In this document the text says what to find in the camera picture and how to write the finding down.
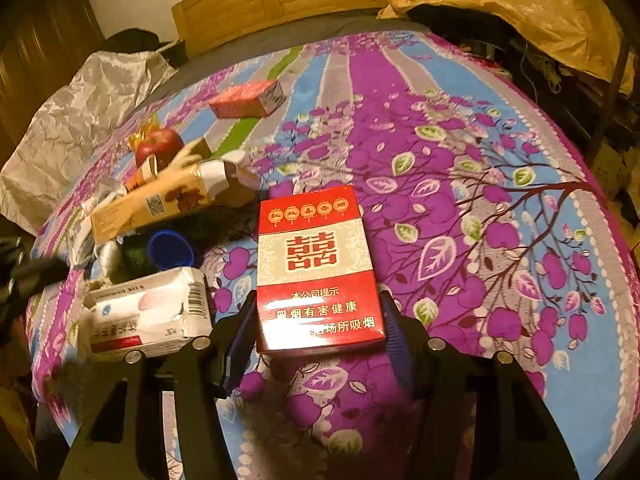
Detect red cigarette pack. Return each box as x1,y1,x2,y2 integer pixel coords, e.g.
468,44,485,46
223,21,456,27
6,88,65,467
256,185,385,356

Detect long tan cardboard box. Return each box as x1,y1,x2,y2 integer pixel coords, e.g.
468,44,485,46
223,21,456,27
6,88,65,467
91,159,260,244

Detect white medicine box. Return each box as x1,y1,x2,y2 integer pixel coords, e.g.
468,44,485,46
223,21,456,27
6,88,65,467
77,266,212,361

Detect blue bottle cap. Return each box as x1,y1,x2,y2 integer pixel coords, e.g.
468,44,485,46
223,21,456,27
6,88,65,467
146,230,195,271

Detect red white paper cup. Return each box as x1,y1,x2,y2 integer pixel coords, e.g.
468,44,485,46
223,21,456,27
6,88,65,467
125,154,157,193

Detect red apple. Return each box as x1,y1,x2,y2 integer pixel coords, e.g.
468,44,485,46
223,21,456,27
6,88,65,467
134,129,184,170

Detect yellow crumpled wrapper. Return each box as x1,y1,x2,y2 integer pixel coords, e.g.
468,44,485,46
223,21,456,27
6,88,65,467
128,114,160,153

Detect silver satin pillow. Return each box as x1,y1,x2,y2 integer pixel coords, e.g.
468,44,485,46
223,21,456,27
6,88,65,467
1,51,176,235

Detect pink tissue pack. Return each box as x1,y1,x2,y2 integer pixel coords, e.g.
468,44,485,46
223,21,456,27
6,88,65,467
208,79,285,119

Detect dark wooden cabinet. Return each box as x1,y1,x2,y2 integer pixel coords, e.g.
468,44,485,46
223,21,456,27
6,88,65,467
1,0,104,162

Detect golden satin cloth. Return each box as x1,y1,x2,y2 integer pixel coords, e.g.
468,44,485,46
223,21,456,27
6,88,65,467
378,0,622,82

